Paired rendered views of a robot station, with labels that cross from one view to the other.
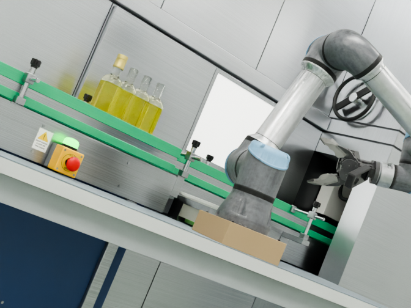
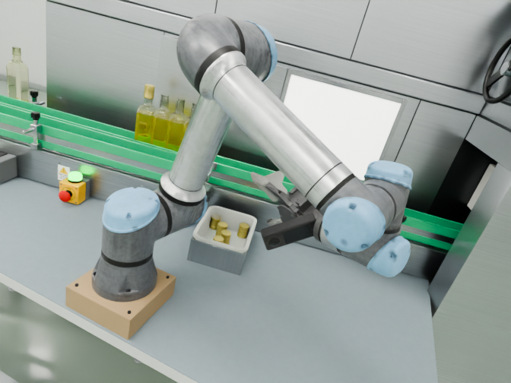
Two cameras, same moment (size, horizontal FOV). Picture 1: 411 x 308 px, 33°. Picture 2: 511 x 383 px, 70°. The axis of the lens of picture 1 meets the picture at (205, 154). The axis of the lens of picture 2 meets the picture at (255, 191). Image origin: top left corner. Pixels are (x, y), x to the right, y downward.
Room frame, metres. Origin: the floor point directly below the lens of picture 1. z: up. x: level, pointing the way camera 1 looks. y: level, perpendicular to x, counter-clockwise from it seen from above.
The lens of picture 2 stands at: (1.50, -0.81, 1.45)
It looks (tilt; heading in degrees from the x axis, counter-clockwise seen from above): 25 degrees down; 41
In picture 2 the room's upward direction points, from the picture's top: 15 degrees clockwise
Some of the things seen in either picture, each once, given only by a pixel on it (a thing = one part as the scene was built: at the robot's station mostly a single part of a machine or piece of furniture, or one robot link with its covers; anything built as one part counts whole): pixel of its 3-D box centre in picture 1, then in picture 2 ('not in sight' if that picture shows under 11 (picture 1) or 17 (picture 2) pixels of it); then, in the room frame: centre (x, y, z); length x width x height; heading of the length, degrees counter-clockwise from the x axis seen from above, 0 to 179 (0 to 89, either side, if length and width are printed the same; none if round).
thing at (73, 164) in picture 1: (71, 163); (66, 194); (1.88, 0.32, 0.79); 0.04 x 0.03 x 0.04; 128
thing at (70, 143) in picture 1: (71, 143); (75, 176); (1.91, 0.35, 0.84); 0.05 x 0.05 x 0.03
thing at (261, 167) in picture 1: (263, 167); (132, 221); (1.86, -0.16, 0.98); 0.13 x 0.12 x 0.14; 13
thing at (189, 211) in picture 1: (204, 219); (226, 235); (2.25, -0.08, 0.79); 0.27 x 0.17 x 0.08; 38
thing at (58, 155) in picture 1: (63, 161); (74, 190); (1.91, 0.35, 0.79); 0.07 x 0.07 x 0.07; 38
